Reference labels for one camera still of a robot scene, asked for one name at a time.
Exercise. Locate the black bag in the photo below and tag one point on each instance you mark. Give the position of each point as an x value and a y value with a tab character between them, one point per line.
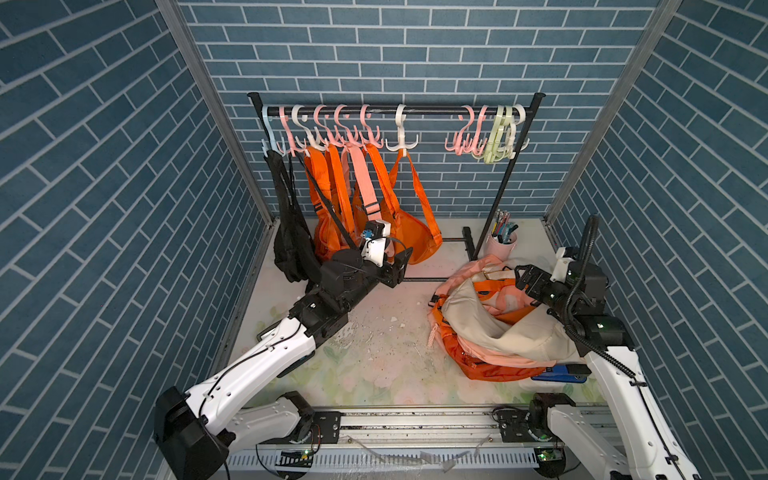
293	246

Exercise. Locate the pink hook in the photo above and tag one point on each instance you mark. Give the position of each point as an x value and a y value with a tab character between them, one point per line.
476	147
456	145

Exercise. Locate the light blue hook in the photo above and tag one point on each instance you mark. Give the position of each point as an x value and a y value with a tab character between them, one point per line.
272	144

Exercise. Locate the black clothes rack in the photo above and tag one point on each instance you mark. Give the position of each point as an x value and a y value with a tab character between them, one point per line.
473	249

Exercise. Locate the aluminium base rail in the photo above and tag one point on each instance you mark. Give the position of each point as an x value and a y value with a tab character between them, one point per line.
400	440

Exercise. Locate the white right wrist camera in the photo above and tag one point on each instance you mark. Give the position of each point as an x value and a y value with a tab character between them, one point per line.
562	267

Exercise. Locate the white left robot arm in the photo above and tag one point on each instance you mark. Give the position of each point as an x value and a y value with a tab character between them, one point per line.
264	360

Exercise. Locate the beige bag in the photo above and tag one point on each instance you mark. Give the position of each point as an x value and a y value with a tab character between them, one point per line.
538	340

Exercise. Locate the blue card device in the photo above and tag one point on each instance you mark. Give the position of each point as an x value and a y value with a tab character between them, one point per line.
574	373

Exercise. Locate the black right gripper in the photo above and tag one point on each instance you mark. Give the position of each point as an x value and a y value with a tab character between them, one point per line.
542	277

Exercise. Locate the orange bag left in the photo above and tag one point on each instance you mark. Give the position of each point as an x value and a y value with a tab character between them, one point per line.
330	190

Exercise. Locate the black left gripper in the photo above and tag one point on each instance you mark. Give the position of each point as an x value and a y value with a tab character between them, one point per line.
394	273

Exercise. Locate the white hook right end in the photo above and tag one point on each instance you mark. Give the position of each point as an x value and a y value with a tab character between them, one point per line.
520	116

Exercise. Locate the green hook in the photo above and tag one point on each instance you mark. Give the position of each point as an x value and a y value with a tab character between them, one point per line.
508	134
492	144

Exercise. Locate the pink metal pen bucket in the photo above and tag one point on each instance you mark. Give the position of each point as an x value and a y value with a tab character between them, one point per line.
502	238

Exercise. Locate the bright orange crescent bag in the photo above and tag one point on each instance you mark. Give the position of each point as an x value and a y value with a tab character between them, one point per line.
501	298

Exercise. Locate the white hook middle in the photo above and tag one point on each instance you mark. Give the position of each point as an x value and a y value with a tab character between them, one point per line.
401	144

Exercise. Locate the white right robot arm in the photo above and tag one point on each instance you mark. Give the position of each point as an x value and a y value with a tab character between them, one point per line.
612	384

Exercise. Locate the light pink strap bag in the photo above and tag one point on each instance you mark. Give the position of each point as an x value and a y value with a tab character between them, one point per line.
370	208

